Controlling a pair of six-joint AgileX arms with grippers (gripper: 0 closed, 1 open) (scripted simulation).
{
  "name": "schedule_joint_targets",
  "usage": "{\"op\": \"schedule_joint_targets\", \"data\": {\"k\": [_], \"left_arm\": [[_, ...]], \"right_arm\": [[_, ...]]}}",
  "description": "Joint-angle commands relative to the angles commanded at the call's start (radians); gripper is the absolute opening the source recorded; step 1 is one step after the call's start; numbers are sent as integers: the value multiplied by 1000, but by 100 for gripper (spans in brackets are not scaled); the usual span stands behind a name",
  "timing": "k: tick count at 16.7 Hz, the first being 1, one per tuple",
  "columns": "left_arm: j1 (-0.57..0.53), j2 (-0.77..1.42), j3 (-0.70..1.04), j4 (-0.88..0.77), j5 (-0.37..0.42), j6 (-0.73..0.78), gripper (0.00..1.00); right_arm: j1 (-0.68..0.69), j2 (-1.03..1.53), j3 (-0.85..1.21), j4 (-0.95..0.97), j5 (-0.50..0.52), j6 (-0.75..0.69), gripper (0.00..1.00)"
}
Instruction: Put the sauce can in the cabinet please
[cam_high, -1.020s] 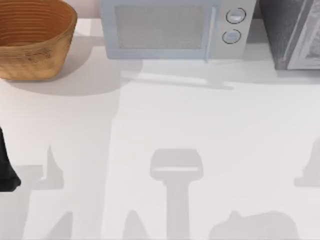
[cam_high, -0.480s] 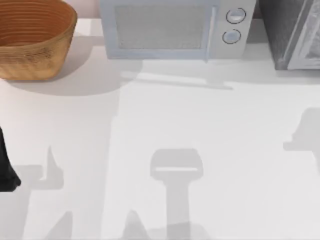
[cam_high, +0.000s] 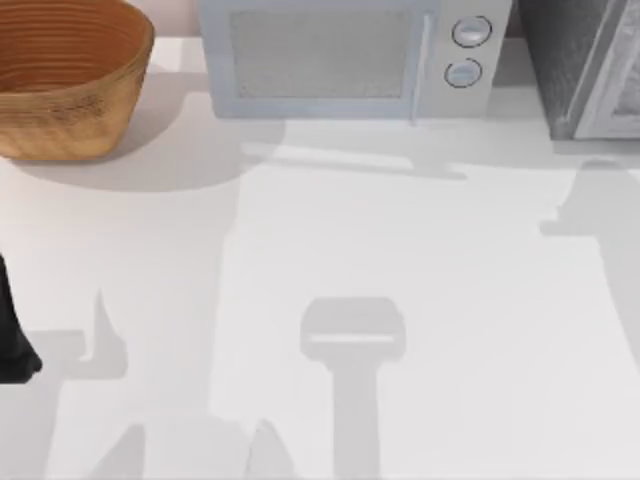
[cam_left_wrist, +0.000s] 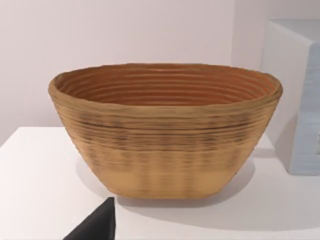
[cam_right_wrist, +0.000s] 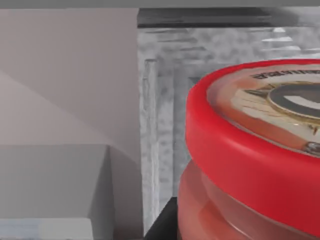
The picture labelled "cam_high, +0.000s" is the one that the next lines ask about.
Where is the pale round microwave knob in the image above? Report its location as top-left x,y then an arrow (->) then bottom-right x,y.
451,14 -> 494,49
443,56 -> 484,90

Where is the brown woven basket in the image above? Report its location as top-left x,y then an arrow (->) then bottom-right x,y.
0,0 -> 156,162

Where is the microwave oven door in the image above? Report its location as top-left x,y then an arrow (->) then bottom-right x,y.
194,0 -> 441,121

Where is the pale microwave oven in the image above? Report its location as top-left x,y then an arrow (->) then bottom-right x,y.
193,0 -> 514,127

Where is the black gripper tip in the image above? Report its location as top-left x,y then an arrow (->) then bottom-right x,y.
0,254 -> 44,385

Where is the microwave door handle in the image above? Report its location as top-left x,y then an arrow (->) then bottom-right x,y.
410,13 -> 432,127

